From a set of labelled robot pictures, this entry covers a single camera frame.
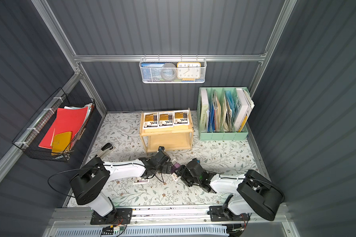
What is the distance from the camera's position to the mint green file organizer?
922mm

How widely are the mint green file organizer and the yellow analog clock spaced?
12 cm

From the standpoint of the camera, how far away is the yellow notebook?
26.6 inches
